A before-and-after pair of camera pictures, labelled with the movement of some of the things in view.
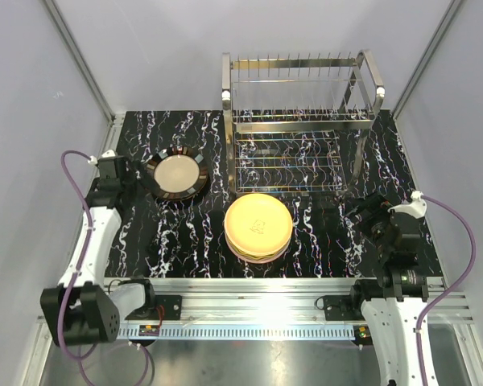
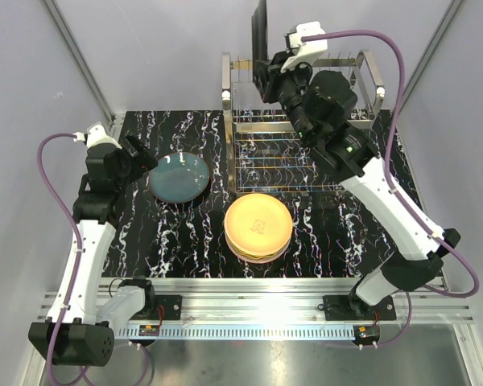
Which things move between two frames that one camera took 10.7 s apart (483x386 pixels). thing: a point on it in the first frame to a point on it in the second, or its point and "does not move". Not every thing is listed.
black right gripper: (377, 205) to (274, 75)
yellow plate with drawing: (258, 223) does not move
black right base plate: (342, 307) does not move
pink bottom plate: (255, 260) does not move
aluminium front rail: (251, 301) does not move
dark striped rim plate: (176, 173) to (259, 32)
